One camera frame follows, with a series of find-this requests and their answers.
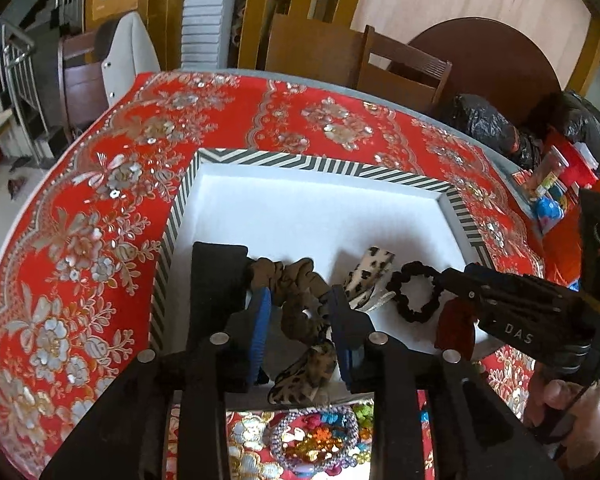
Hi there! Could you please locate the wooden chair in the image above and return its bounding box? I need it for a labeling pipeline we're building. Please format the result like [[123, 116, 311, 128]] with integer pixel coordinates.
[[352, 25, 454, 117], [264, 12, 372, 88]]

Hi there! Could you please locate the black scrunchie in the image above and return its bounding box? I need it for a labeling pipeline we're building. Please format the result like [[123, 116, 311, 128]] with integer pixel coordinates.
[[385, 261, 449, 324]]

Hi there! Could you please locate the dark brown chair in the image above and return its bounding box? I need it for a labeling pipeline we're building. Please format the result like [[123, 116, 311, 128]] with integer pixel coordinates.
[[57, 29, 112, 132]]

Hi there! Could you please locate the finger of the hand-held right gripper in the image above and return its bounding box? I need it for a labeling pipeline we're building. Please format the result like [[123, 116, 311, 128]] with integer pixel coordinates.
[[439, 262, 548, 311]]

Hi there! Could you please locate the red hair accessory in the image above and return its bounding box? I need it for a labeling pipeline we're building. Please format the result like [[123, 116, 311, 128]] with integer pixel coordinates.
[[433, 300, 479, 362]]

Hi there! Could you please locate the white leopard print hair clip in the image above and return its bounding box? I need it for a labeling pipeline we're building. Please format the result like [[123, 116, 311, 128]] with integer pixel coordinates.
[[342, 246, 397, 312]]

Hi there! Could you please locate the blue snack packet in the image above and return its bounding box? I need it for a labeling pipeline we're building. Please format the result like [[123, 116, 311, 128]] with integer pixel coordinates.
[[534, 194, 570, 222]]

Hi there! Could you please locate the dark leopard print scrunchie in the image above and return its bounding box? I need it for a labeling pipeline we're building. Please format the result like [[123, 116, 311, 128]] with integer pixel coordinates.
[[267, 339, 339, 407]]

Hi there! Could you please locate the white ribbed column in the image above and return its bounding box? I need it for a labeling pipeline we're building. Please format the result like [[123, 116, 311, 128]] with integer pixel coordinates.
[[182, 0, 232, 69]]

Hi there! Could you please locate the orange cloth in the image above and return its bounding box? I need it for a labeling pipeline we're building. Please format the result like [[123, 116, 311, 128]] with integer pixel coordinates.
[[542, 195, 588, 292]]

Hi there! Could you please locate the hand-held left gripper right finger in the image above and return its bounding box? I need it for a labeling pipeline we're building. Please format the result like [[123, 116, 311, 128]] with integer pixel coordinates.
[[329, 285, 566, 480]]

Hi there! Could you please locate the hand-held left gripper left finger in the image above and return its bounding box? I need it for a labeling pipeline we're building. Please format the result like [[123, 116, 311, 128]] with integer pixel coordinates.
[[40, 242, 273, 480]]

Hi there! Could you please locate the clear snack jar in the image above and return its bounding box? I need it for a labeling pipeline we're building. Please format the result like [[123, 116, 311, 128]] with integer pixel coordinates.
[[526, 149, 572, 202]]

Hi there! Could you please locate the person's right hand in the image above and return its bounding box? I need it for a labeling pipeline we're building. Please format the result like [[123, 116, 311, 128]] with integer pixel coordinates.
[[524, 367, 600, 461]]

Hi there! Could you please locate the striped-rim white tray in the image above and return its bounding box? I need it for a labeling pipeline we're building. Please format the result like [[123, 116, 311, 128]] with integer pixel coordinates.
[[149, 147, 496, 408]]

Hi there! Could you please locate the round brown table top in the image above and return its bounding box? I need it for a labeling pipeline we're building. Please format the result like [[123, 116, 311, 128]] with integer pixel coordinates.
[[407, 17, 564, 126]]

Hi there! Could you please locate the black plastic bag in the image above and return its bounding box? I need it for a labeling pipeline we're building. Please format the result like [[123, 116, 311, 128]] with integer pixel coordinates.
[[439, 93, 542, 170], [525, 88, 600, 162]]

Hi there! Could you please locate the red floral tablecloth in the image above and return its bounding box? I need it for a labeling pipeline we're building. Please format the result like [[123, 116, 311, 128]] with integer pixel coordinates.
[[0, 71, 547, 480]]

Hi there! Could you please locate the metal stair railing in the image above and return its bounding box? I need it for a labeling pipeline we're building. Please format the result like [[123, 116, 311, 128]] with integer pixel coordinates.
[[0, 0, 87, 172]]

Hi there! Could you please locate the pile of colourful bead ornaments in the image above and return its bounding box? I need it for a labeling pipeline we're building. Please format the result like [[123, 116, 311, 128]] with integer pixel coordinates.
[[280, 405, 431, 480]]

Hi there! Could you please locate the red snack packet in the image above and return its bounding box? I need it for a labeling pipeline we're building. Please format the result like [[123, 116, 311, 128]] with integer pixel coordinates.
[[555, 141, 600, 192]]

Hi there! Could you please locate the brown scrunchie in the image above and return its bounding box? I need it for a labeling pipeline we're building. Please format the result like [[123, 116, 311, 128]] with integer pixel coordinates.
[[244, 256, 335, 356]]

